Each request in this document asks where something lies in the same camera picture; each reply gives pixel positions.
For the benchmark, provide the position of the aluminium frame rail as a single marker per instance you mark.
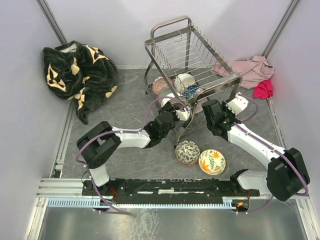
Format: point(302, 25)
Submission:
point(61, 212)

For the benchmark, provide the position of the blue triangle patterned bowl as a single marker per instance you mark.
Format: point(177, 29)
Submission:
point(190, 90)

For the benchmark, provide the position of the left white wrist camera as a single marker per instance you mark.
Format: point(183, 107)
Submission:
point(182, 115)

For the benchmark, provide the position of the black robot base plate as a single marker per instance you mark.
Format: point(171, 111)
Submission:
point(173, 191)

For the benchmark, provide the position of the dusty pink cloth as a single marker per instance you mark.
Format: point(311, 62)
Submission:
point(253, 71)

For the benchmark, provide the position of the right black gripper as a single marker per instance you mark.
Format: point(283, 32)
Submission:
point(223, 106)

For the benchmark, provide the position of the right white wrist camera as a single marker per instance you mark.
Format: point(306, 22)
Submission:
point(238, 104)

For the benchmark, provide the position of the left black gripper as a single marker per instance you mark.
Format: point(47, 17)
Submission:
point(171, 108)

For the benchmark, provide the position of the stainless steel dish rack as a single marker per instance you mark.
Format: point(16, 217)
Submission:
point(192, 68)

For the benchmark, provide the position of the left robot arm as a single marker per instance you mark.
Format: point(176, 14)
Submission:
point(98, 145)

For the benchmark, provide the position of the yellow floral bowl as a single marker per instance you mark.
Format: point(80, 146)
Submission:
point(212, 162)

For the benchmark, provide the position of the red patterned bowl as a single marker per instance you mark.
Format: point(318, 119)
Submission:
point(158, 84)

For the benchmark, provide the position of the light blue cable duct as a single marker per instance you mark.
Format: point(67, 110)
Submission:
point(97, 203)

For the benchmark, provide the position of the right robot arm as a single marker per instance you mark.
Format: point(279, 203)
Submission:
point(286, 174)

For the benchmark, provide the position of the magenta cloth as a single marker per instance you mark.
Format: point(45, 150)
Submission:
point(264, 90)

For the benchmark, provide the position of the black and cream blanket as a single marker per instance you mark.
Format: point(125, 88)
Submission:
point(82, 74)

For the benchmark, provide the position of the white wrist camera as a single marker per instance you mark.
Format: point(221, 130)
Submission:
point(238, 104)
point(182, 115)

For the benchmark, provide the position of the black leaf patterned bowl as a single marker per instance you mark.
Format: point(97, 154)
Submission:
point(187, 152)

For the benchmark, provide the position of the plain white bowl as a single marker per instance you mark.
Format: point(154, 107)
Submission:
point(182, 81)

